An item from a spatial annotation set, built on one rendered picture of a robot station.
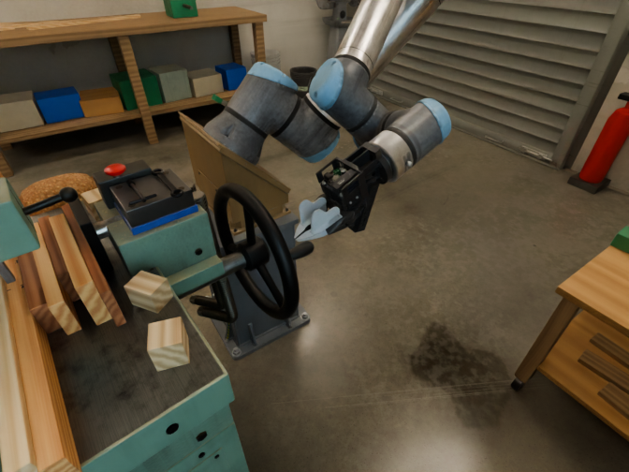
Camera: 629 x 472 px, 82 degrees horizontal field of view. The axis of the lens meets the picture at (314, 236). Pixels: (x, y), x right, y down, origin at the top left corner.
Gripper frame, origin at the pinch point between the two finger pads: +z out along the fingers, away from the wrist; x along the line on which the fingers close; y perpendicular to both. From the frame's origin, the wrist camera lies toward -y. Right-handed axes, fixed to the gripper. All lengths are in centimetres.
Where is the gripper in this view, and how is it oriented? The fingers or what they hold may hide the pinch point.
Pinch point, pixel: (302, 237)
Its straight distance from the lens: 65.5
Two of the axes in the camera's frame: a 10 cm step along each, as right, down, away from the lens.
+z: -7.4, 6.3, -2.3
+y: -2.7, -6.0, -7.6
